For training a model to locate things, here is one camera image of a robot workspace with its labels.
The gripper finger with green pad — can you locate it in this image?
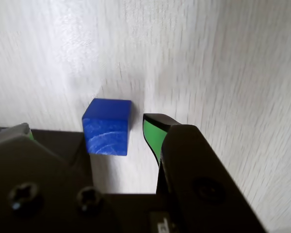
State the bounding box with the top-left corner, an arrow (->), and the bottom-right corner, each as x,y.
142,113 -> 268,233
0,123 -> 117,233

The blue wooden cube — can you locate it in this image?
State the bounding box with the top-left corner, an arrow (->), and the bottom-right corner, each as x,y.
81,98 -> 133,156

